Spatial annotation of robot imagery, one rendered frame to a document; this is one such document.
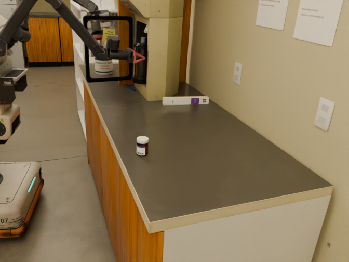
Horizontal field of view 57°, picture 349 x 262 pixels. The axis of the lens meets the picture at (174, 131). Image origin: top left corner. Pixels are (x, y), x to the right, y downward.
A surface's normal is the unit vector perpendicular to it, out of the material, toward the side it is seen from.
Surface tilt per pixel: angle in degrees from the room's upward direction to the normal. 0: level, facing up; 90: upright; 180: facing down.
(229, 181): 0
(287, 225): 90
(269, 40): 90
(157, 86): 90
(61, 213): 0
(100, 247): 0
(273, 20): 90
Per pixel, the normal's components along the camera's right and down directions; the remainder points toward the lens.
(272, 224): 0.36, 0.40
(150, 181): 0.06, -0.91
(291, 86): -0.93, 0.09
